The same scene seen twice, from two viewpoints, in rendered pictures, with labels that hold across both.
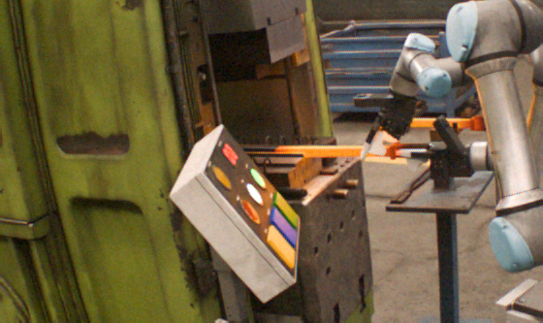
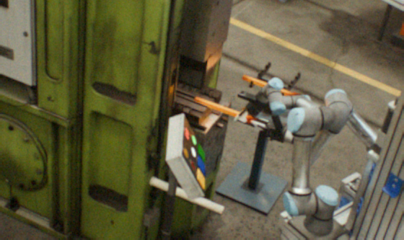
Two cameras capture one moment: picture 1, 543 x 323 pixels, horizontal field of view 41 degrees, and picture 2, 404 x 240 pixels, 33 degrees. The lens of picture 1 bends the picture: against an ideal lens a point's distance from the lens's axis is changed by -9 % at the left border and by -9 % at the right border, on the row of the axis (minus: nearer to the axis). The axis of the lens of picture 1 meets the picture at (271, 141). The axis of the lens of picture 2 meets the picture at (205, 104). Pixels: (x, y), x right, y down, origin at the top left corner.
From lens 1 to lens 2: 202 cm
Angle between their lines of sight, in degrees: 21
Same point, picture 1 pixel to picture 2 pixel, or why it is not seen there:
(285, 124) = (198, 75)
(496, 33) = (309, 127)
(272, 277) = (196, 192)
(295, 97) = not seen: hidden behind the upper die
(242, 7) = (200, 51)
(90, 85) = (117, 67)
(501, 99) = (302, 152)
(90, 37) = (124, 47)
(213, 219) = (180, 171)
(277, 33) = (211, 58)
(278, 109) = not seen: hidden behind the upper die
